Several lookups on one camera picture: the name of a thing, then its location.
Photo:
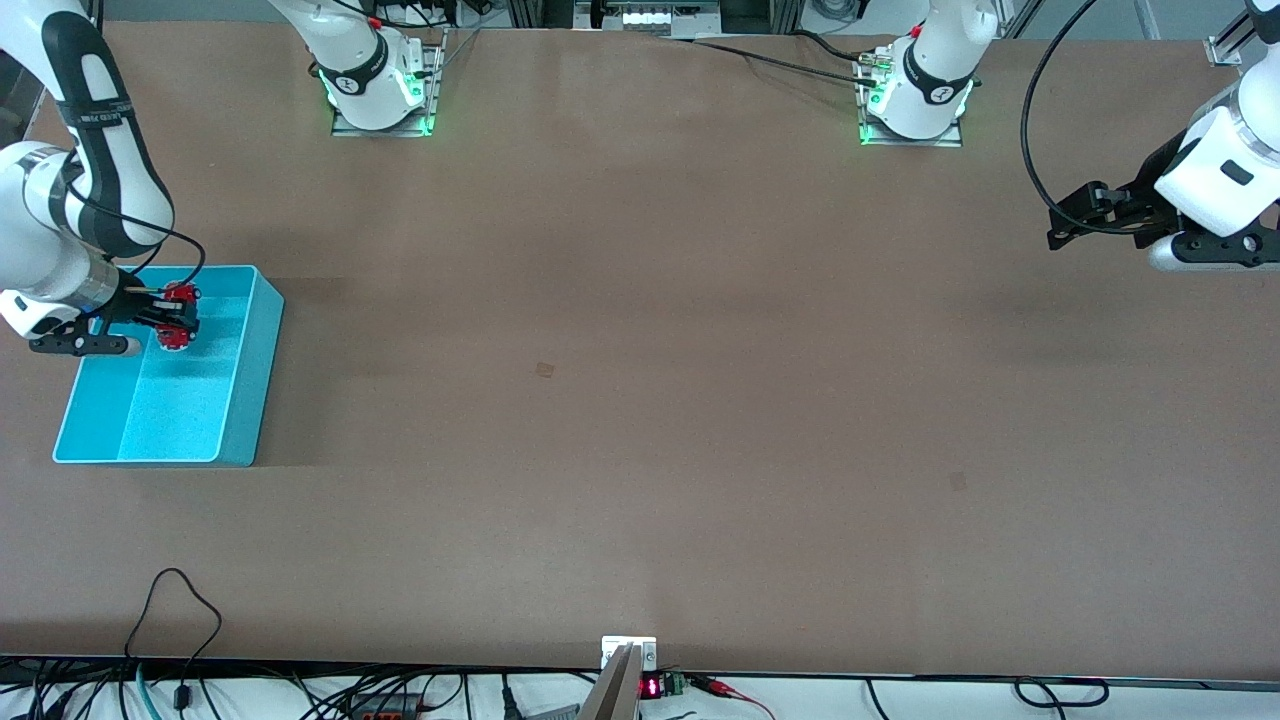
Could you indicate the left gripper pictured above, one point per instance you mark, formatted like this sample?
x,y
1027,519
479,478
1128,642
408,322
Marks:
x,y
1147,190

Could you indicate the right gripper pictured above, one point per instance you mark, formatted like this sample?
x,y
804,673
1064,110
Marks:
x,y
128,300

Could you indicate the red beetle toy car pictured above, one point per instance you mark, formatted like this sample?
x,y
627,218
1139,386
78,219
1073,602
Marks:
x,y
176,340

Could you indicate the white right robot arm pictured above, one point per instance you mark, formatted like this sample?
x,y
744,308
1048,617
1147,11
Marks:
x,y
110,180

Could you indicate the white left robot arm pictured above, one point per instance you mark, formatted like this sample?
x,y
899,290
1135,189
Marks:
x,y
930,80

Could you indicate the blue plastic box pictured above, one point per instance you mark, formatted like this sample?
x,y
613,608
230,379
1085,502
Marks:
x,y
190,400

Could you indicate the orange power strip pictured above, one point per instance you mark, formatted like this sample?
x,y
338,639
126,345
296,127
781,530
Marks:
x,y
385,708

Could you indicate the small red digit display module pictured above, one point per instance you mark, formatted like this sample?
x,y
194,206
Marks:
x,y
660,686

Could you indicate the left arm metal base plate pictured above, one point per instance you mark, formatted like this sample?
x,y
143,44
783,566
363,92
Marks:
x,y
905,138

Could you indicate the aluminium frame profile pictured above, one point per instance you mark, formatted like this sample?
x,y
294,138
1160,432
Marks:
x,y
1235,40

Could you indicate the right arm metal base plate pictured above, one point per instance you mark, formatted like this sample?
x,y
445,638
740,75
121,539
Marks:
x,y
432,80

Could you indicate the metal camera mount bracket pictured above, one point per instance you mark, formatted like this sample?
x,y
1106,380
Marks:
x,y
625,665

